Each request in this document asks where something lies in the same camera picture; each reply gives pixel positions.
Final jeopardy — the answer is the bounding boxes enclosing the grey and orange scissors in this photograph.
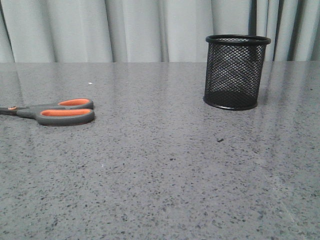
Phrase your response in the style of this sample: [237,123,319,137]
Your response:
[0,98,95,126]

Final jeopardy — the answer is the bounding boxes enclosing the black mesh pen bucket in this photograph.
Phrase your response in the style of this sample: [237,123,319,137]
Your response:
[203,34,271,111]

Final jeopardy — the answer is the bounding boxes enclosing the light grey curtain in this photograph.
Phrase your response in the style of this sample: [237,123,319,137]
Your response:
[0,0,320,63]

